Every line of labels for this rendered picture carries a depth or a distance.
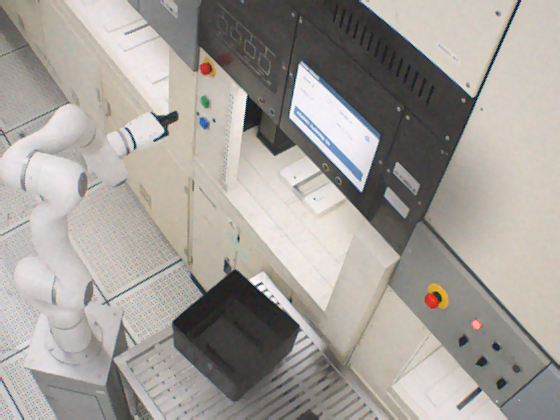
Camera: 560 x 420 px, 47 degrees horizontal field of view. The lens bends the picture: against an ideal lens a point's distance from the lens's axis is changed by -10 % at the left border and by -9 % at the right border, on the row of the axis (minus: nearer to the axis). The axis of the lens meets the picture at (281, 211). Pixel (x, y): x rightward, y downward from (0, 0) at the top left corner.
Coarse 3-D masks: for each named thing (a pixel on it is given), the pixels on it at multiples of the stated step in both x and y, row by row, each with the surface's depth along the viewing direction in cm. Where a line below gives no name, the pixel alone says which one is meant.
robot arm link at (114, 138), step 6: (114, 132) 200; (108, 138) 198; (114, 138) 198; (120, 138) 199; (114, 144) 197; (120, 144) 198; (114, 150) 197; (120, 150) 199; (120, 156) 199; (84, 162) 195; (84, 168) 198; (90, 168) 195
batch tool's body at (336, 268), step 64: (256, 0) 165; (320, 0) 145; (320, 64) 157; (384, 64) 139; (256, 128) 256; (384, 128) 149; (448, 128) 132; (192, 192) 262; (256, 192) 239; (384, 192) 160; (192, 256) 298; (256, 256) 239; (320, 256) 228; (384, 256) 167; (320, 320) 221
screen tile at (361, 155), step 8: (336, 112) 161; (344, 112) 158; (344, 120) 160; (352, 120) 157; (336, 128) 164; (352, 128) 159; (360, 128) 156; (336, 136) 166; (344, 136) 163; (360, 136) 157; (368, 136) 155; (344, 144) 164; (352, 144) 162; (360, 144) 159; (368, 144) 156; (352, 152) 163; (360, 152) 161; (368, 152) 158; (360, 160) 162
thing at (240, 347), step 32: (224, 288) 217; (256, 288) 211; (192, 320) 214; (224, 320) 222; (256, 320) 223; (288, 320) 209; (192, 352) 204; (224, 352) 215; (256, 352) 216; (288, 352) 216; (224, 384) 201
